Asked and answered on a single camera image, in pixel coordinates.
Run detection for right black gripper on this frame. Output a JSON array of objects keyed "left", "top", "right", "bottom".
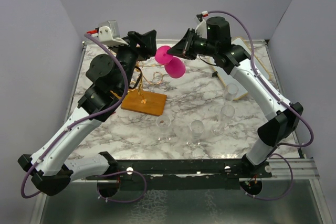
[{"left": 167, "top": 28, "right": 217, "bottom": 60}]

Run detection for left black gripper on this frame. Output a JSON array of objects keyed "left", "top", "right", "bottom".
[{"left": 109, "top": 30, "right": 156, "bottom": 94}]

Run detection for pink plastic wine glass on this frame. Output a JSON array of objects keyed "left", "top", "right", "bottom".
[{"left": 155, "top": 46, "right": 186, "bottom": 79}]

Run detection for clear wine glass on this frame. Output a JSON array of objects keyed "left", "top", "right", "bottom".
[
  {"left": 187, "top": 120, "right": 205, "bottom": 145},
  {"left": 156, "top": 115, "right": 172, "bottom": 141},
  {"left": 223, "top": 83, "right": 238, "bottom": 102}
]

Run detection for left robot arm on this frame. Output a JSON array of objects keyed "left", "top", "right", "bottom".
[{"left": 18, "top": 29, "right": 157, "bottom": 198}]

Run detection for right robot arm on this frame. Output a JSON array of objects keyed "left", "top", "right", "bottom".
[{"left": 167, "top": 16, "right": 303, "bottom": 177}]

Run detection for white board gold rim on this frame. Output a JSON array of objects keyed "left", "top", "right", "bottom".
[{"left": 211, "top": 37, "right": 271, "bottom": 101}]

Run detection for clear flute glass right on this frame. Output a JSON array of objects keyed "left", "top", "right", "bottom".
[{"left": 211, "top": 104, "right": 235, "bottom": 136}]

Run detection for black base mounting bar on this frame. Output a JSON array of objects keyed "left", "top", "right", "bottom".
[{"left": 86, "top": 158, "right": 271, "bottom": 191}]

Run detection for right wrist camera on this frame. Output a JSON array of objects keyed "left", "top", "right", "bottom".
[{"left": 195, "top": 11, "right": 208, "bottom": 38}]

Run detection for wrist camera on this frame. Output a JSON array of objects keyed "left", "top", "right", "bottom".
[
  {"left": 195, "top": 11, "right": 208, "bottom": 38},
  {"left": 88, "top": 20, "right": 128, "bottom": 47}
]

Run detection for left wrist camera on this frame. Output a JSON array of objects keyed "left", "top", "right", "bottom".
[{"left": 88, "top": 20, "right": 128, "bottom": 47}]

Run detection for gold wire glass rack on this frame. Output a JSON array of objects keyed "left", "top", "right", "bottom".
[{"left": 121, "top": 62, "right": 167, "bottom": 116}]

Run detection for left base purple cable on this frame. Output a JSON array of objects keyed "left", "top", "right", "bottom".
[{"left": 96, "top": 168, "right": 149, "bottom": 204}]

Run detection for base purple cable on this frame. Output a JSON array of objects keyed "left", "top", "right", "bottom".
[
  {"left": 243, "top": 153, "right": 295, "bottom": 200},
  {"left": 96, "top": 168, "right": 149, "bottom": 204}
]

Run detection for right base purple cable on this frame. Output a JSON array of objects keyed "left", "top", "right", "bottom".
[{"left": 243, "top": 153, "right": 295, "bottom": 200}]

